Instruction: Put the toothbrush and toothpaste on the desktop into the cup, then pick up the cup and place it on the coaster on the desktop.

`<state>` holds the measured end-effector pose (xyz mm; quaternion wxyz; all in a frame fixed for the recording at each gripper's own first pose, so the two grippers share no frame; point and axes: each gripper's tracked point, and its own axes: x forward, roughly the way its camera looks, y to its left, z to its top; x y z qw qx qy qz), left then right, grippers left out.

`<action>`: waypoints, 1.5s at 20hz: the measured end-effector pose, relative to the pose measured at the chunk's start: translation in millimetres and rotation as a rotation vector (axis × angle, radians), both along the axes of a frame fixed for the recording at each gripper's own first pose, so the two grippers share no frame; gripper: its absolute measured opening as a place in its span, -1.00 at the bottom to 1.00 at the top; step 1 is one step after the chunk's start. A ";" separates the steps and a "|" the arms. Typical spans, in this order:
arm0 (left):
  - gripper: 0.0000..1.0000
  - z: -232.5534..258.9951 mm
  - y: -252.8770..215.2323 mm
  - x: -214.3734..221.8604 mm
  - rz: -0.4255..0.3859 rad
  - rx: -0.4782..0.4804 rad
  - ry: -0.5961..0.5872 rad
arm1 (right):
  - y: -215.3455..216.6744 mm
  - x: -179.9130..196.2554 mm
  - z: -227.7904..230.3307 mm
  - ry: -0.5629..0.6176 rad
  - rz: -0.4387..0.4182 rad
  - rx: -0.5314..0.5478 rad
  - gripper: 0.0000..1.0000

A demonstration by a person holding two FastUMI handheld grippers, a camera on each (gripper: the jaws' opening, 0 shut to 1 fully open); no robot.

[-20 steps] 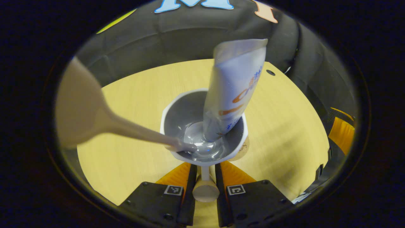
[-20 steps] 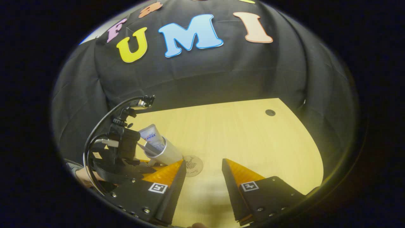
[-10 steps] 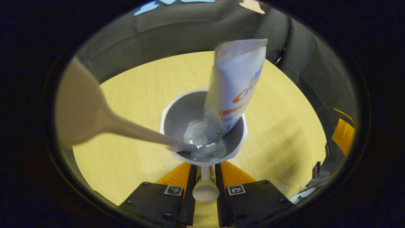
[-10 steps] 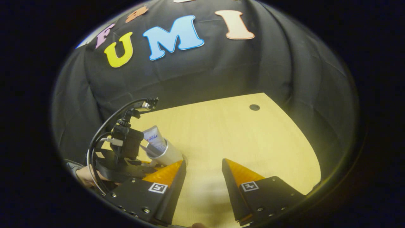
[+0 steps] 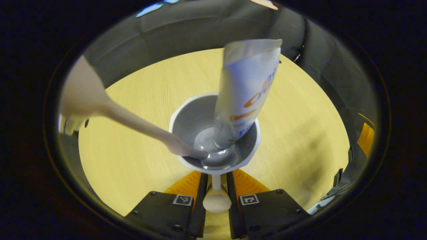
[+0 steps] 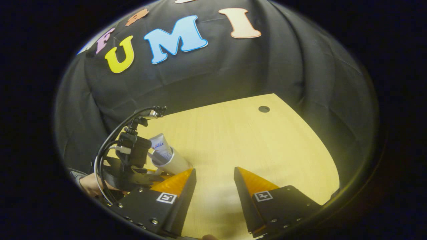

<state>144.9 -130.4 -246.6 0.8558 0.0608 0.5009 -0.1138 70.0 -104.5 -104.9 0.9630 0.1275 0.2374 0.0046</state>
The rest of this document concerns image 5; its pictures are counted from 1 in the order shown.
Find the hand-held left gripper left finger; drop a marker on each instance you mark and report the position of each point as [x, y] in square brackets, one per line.
[200, 206]

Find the light wooden desktop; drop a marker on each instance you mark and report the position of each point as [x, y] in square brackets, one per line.
[133, 166]

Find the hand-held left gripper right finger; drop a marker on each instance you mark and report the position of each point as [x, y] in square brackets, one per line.
[233, 206]

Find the white toothpaste tube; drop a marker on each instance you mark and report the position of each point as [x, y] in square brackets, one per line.
[248, 86]

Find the white toothbrush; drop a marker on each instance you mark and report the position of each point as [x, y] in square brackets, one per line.
[133, 120]

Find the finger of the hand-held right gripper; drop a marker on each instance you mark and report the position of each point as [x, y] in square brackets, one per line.
[366, 136]

